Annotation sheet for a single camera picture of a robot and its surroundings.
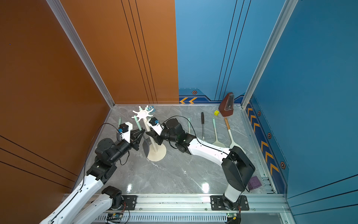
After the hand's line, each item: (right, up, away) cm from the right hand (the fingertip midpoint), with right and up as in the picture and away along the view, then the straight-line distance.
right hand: (149, 130), depth 75 cm
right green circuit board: (+44, -44, -3) cm, 62 cm away
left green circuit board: (-17, -45, -3) cm, 49 cm away
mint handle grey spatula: (-32, +4, +34) cm, 47 cm away
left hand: (-2, +1, -4) cm, 5 cm away
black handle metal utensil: (+34, +3, +32) cm, 47 cm away
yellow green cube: (+45, +11, +37) cm, 60 cm away
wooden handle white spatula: (+52, -11, +20) cm, 57 cm away
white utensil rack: (+2, -16, +16) cm, 23 cm away
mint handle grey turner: (-3, -8, +1) cm, 8 cm away
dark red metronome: (+52, +15, +33) cm, 63 cm away
